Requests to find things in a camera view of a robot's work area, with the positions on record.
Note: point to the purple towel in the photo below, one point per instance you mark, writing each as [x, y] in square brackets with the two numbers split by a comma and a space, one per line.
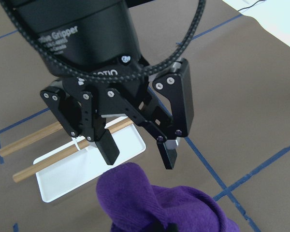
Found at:
[135, 205]

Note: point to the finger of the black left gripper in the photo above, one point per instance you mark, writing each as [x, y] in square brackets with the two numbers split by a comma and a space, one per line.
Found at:
[175, 85]
[77, 112]

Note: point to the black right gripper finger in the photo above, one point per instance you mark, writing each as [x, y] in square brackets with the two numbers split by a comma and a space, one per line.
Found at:
[172, 227]

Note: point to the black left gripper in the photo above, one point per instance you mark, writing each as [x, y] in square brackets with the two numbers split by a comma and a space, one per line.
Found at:
[86, 43]

